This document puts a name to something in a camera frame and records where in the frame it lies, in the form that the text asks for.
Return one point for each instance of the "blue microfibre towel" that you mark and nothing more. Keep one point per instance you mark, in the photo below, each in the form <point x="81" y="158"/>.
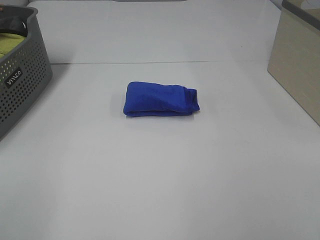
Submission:
<point x="144" y="99"/>

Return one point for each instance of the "grey perforated plastic basket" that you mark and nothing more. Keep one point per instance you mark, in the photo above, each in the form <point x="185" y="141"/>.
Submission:
<point x="24" y="72"/>

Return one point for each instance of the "beige bin with grey rim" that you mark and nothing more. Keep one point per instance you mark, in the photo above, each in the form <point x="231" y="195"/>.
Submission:
<point x="295" y="57"/>

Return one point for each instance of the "green towel in basket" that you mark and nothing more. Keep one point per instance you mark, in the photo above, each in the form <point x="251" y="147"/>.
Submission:
<point x="9" y="41"/>

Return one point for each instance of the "black cloth in basket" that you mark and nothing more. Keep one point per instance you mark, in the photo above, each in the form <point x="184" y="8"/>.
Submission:
<point x="13" y="25"/>

